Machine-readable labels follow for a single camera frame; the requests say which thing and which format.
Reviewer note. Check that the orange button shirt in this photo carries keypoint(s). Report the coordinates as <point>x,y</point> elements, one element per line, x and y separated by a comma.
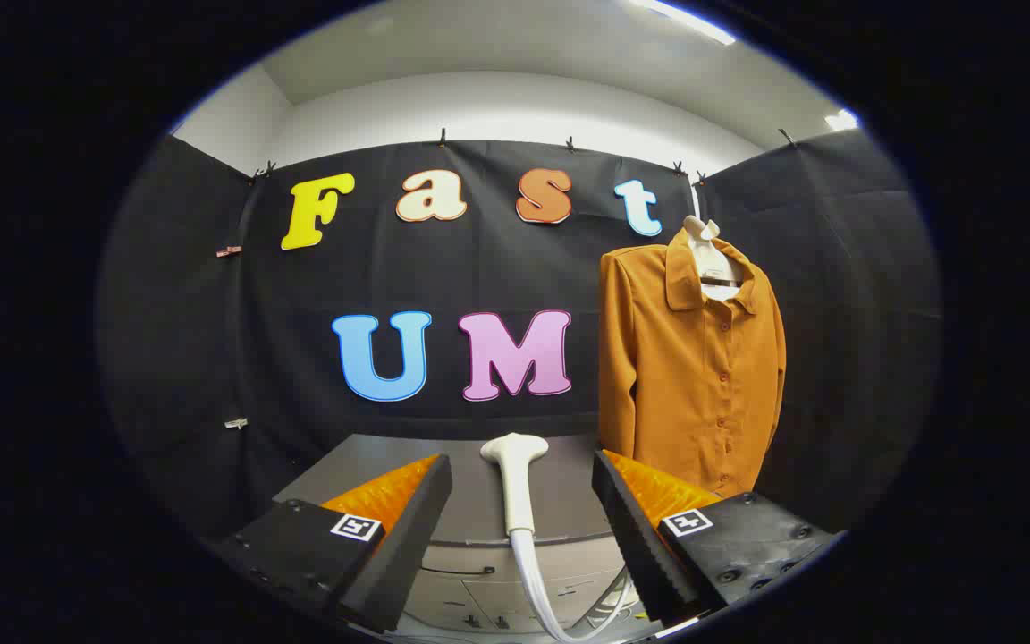
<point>685,376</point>

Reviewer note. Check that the long ceiling light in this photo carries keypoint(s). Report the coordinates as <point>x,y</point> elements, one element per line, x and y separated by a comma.
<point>694,25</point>

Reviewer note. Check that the small ceiling light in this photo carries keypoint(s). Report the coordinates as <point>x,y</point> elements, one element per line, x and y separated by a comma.
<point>841,120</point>

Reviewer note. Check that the black backdrop cloth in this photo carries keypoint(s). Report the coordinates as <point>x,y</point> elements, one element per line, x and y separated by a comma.
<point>479,268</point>

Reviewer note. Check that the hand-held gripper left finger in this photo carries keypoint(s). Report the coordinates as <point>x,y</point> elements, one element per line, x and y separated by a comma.
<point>408,555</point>

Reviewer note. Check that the white steamer hanger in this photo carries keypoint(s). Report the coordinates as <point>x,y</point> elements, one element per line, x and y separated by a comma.
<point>712,259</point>

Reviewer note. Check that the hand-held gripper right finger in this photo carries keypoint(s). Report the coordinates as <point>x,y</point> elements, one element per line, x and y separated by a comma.
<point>636,546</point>

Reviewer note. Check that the pink clip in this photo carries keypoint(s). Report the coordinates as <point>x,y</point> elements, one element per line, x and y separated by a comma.
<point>229,251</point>

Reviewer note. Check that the row of black clips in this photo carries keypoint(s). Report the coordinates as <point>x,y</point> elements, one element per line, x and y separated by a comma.
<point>442,139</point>

